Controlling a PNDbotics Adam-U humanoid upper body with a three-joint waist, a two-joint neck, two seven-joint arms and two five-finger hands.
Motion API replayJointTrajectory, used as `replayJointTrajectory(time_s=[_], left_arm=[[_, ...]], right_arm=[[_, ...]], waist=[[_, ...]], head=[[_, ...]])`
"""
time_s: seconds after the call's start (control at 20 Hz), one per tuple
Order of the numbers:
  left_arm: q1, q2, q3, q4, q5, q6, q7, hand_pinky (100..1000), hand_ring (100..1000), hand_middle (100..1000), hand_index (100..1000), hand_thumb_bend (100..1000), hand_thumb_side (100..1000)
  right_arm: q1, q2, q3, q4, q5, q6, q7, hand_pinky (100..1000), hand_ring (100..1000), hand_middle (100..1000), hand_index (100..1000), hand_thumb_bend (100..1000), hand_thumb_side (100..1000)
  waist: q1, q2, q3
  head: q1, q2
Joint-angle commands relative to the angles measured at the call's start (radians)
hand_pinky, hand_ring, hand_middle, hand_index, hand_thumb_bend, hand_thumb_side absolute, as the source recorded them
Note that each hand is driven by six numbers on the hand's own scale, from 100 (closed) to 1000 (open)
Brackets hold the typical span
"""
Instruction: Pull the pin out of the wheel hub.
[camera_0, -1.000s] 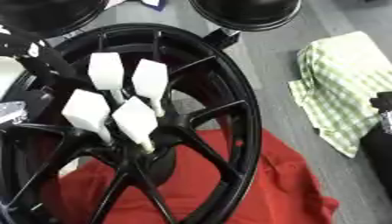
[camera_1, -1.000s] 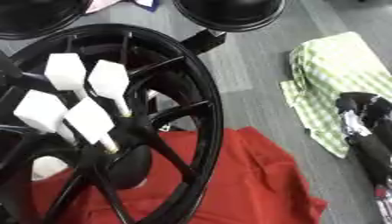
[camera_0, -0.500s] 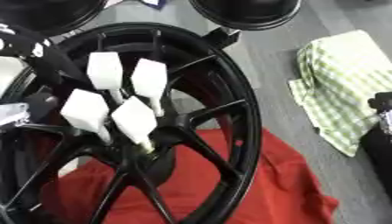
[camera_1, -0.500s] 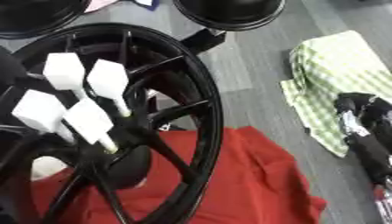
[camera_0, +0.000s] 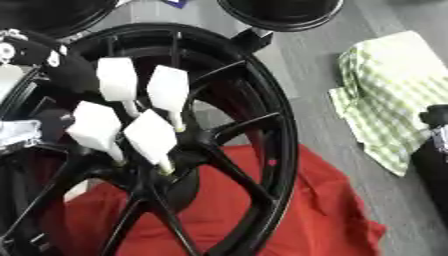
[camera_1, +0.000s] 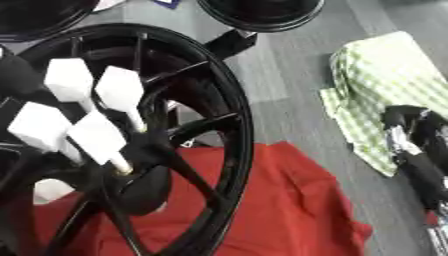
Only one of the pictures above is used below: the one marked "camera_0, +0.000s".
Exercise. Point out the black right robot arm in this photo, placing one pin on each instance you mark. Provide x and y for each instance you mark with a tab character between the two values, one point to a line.
431	173

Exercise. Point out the green white checked cloth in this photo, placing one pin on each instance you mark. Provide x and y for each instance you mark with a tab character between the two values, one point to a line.
391	93

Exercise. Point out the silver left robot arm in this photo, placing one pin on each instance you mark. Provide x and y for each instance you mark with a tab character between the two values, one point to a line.
17	133

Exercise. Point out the small blue object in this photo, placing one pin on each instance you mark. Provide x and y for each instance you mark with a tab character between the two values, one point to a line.
175	2

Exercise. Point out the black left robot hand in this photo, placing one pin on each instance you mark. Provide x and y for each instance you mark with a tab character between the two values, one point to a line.
70	71

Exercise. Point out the black round wheel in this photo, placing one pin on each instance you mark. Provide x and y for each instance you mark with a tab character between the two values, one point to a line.
280	13
52	15

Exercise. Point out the white pin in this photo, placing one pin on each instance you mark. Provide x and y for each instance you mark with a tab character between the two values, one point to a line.
94	126
169	88
150	136
116	80

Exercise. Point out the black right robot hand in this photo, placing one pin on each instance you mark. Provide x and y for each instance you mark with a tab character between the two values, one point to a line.
436	116

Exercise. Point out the black spoked wheel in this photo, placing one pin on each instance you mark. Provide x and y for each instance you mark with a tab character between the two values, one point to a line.
233	173

